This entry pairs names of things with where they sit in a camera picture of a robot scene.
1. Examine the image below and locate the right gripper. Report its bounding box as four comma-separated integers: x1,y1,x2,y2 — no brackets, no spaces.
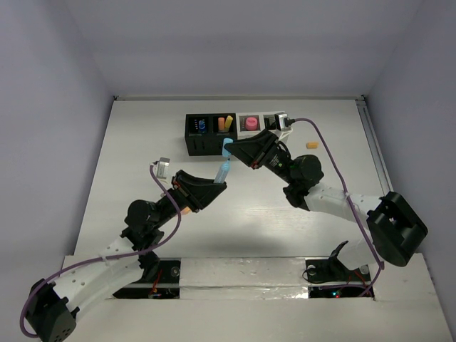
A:
224,128,296,185

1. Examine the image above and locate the blue pencil-shaped pen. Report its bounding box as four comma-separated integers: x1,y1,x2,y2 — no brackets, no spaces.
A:
214,157,231,184

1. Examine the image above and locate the blue pen cap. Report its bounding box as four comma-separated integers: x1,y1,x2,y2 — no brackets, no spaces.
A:
222,138,234,158

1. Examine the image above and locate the pink glue stick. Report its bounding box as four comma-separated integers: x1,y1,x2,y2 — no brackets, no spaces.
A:
244,116,258,131

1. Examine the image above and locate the blue black highlighter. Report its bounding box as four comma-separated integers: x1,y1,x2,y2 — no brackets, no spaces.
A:
264,117,276,130

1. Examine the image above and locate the yellow pencil-shaped pen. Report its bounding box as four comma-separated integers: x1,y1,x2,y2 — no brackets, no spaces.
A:
224,115,233,131

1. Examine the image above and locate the grey pencil-shaped pen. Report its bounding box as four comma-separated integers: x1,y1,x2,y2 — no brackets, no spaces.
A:
217,117,225,132

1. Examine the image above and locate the orange yellow eraser cap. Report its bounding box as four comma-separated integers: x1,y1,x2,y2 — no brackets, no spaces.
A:
306,142,318,149

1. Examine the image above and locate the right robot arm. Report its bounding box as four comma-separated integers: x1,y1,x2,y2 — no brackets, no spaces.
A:
224,130,428,279

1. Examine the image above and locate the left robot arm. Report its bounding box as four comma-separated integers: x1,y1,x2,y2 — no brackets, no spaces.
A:
19,170,227,341

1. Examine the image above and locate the white double container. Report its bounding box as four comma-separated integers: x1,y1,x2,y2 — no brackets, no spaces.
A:
236,111,286,140

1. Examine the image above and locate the black double container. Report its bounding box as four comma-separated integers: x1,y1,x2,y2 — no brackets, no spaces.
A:
185,113,237,156

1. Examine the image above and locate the silver foil tape strip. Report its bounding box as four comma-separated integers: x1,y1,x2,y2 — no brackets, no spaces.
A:
179,257,309,300

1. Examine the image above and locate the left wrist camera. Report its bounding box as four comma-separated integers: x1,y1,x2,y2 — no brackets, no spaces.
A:
150,157,170,182

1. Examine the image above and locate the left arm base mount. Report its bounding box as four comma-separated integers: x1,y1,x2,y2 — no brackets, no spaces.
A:
113,259,181,300

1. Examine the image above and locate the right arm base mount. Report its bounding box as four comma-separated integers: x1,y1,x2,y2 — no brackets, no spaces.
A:
301,241,374,299

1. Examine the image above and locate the aluminium rail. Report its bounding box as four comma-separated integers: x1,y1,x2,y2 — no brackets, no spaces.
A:
355,97,393,194

